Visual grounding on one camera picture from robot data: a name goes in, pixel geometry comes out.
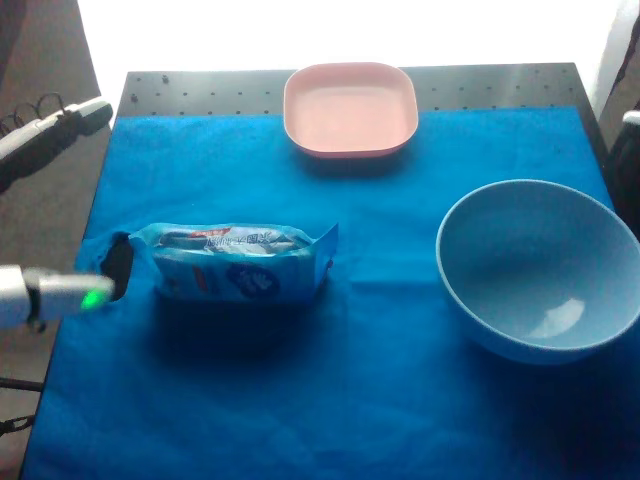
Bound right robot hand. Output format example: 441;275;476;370
606;109;640;224

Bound light blue bowl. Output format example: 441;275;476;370
435;178;640;366

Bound pink square plate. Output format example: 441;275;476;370
283;62;419;160

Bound blue cloth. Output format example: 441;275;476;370
19;105;640;480

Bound blue snack package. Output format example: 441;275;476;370
128;222;340;305

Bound black cable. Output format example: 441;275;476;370
0;376;45;394
0;413;35;438

